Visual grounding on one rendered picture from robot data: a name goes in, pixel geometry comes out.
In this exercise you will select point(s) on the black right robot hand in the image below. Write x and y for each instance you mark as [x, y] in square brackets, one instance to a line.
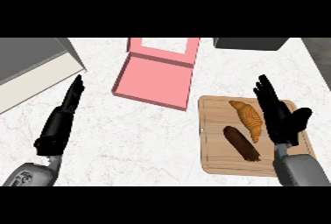
[280, 116]

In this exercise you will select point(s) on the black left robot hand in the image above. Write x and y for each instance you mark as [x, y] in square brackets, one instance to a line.
[59, 125]

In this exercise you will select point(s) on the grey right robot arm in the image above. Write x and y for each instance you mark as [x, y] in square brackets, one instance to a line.
[299, 169]

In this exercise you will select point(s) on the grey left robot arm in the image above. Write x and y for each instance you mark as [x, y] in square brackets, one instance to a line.
[36, 172]

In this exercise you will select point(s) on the golden brown croissant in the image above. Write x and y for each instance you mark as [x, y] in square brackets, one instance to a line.
[251, 118]

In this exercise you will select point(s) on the wooden cutting board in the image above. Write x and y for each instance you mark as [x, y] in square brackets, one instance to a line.
[220, 145]

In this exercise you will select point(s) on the dark grey box appliance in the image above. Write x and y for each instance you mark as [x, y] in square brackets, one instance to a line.
[251, 43]

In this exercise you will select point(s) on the pink open cardboard box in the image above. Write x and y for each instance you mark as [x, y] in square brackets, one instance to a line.
[158, 77]

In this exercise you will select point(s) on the grey and cream appliance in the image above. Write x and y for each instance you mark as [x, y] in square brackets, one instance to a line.
[31, 70]

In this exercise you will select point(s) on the grey slanted panel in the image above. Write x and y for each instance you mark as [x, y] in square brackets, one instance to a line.
[320, 55]

